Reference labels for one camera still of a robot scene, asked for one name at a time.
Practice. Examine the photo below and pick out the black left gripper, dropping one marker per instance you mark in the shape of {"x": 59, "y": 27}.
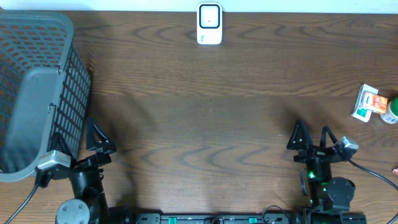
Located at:
{"x": 99, "y": 159}

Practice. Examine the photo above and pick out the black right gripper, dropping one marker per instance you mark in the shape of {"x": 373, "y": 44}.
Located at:
{"x": 314, "y": 152}

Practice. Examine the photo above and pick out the white medicine box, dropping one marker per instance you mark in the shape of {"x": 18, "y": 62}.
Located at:
{"x": 359, "y": 112}

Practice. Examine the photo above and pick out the orange small packet box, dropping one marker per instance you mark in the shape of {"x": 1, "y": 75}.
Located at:
{"x": 374, "y": 102}

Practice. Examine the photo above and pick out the green-lidded white jar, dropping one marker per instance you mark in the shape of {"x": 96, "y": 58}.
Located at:
{"x": 391, "y": 114}

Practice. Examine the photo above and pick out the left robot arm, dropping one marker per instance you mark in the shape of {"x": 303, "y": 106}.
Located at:
{"x": 89, "y": 204}

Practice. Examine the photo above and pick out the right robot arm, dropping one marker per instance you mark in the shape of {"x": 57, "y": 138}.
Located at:
{"x": 328, "y": 193}

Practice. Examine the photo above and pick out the white barcode scanner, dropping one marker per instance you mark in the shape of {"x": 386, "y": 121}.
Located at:
{"x": 209, "y": 23}

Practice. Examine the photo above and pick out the grey plastic mesh basket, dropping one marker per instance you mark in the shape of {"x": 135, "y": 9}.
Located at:
{"x": 45, "y": 89}

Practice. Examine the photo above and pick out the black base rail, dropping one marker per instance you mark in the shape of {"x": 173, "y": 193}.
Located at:
{"x": 270, "y": 217}

